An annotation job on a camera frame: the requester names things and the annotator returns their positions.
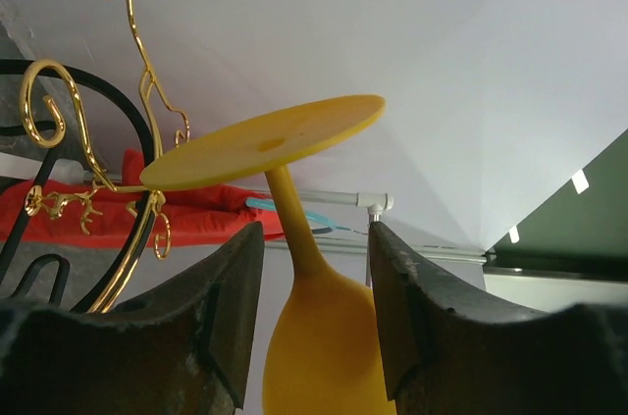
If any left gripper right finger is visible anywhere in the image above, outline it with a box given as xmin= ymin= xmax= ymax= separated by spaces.
xmin=369 ymin=222 xmax=627 ymax=414

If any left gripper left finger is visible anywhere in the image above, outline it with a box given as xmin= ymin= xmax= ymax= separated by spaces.
xmin=1 ymin=223 xmax=264 ymax=414

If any orange wine glass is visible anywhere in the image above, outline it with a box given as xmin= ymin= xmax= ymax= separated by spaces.
xmin=140 ymin=94 xmax=396 ymax=414

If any red cloth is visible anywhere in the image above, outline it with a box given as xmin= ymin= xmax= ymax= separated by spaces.
xmin=0 ymin=147 xmax=286 ymax=244

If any teal hose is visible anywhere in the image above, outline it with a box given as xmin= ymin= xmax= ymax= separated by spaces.
xmin=243 ymin=195 xmax=369 ymax=235

